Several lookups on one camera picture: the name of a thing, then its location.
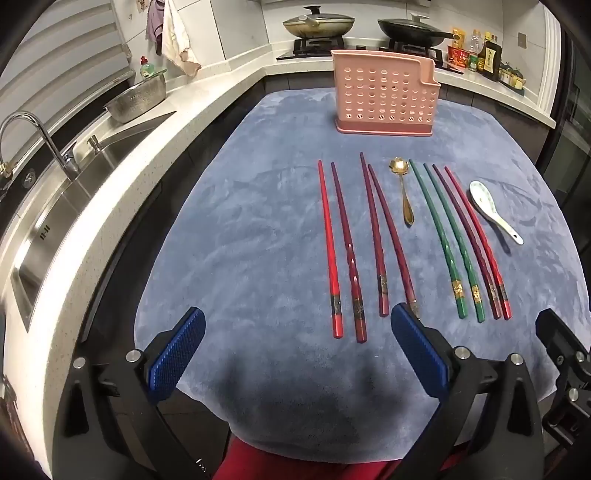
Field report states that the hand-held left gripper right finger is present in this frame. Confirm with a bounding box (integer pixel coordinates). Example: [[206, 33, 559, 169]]
[[390, 302, 548, 480]]

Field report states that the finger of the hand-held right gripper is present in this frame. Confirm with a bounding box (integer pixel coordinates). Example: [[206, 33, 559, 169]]
[[536, 308, 591, 444]]

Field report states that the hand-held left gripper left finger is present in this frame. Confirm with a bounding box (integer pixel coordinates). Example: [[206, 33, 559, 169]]
[[53, 305, 232, 480]]

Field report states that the dark red chopstick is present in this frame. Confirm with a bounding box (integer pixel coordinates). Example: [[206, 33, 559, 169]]
[[331, 161, 368, 344]]

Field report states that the maroon chopstick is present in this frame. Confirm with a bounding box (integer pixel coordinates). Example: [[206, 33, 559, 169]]
[[359, 152, 390, 318], [368, 164, 422, 320]]

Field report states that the green chopstick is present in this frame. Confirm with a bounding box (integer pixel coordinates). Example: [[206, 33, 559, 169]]
[[409, 160, 469, 320], [423, 163, 486, 323]]

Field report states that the purple-red chopstick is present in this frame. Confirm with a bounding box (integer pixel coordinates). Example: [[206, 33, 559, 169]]
[[431, 164, 502, 320]]

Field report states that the white ceramic spoon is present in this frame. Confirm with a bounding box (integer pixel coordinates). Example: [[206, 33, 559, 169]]
[[469, 181, 525, 245]]

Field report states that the gold metal spoon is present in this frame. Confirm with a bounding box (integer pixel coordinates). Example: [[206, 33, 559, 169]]
[[389, 157, 415, 227]]

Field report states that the pink perforated utensil holder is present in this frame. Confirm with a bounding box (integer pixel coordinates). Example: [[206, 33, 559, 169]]
[[332, 50, 441, 136]]

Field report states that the blue plush table cloth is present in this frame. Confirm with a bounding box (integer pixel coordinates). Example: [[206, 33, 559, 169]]
[[134, 90, 591, 453]]

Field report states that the person's red clothing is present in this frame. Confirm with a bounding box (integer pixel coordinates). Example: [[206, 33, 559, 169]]
[[212, 436, 462, 480]]

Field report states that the stainless steel sink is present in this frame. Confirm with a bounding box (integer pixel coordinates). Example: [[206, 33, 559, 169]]
[[9, 111, 178, 333]]

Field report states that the glass sliding door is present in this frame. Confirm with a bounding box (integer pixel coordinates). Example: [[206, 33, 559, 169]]
[[540, 23, 591, 208]]

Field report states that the chrome faucet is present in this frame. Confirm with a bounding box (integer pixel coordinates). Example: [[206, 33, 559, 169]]
[[0, 112, 81, 181]]

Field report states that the stainless steel colander bowl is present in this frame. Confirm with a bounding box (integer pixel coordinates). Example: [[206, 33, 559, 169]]
[[104, 70, 168, 123]]

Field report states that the condiment jar set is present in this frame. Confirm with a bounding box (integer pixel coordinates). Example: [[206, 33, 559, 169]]
[[498, 62, 527, 90]]

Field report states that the dark soy sauce bottle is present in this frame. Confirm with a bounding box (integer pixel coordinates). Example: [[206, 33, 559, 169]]
[[478, 36, 503, 77]]

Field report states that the clear plastic bottle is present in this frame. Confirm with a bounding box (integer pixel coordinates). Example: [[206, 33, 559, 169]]
[[468, 30, 483, 72]]

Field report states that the black gas stove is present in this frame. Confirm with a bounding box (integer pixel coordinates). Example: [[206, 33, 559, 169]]
[[276, 37, 465, 75]]

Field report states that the white hanging towel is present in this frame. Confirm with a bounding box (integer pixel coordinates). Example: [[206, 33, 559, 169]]
[[161, 0, 202, 77]]

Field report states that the black frying pan with lid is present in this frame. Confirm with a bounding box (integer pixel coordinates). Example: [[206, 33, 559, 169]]
[[378, 13, 458, 48]]

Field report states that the striped window blind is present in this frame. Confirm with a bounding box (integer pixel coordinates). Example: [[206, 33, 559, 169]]
[[0, 0, 134, 121]]

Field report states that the purple hanging cloth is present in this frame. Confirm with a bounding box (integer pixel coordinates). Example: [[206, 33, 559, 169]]
[[146, 0, 167, 56]]

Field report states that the beige wok with glass lid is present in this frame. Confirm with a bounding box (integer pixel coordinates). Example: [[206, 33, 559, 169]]
[[283, 6, 356, 40]]

